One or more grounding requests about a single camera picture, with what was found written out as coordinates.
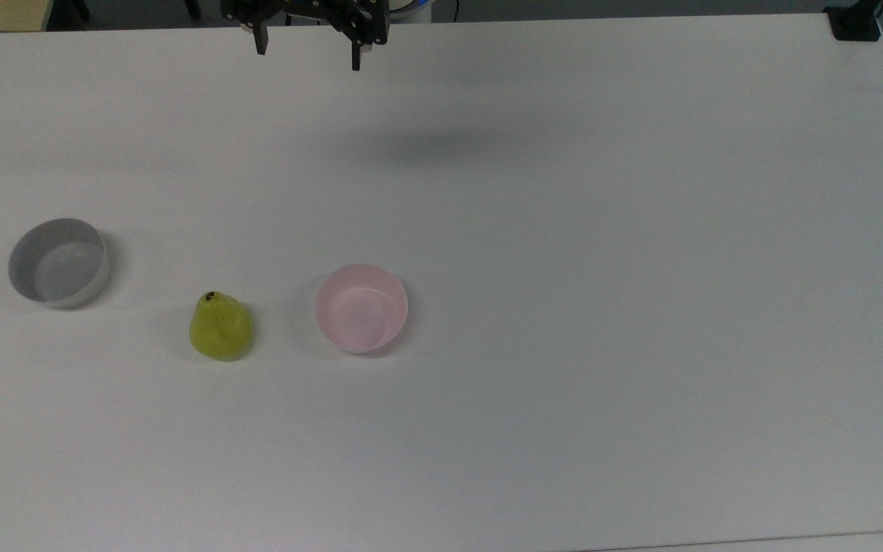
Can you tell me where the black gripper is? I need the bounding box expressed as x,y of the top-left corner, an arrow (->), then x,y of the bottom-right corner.
221,0 -> 390,72

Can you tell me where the green pear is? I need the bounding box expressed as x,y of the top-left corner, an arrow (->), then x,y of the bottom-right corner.
189,291 -> 254,362

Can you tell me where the pink bowl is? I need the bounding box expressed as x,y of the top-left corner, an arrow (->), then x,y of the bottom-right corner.
313,264 -> 409,356

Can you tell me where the grey bowl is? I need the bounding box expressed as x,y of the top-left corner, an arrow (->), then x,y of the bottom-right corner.
8,218 -> 111,310

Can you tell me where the black clamp mount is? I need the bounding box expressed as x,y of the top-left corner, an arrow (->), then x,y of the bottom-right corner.
823,0 -> 883,42

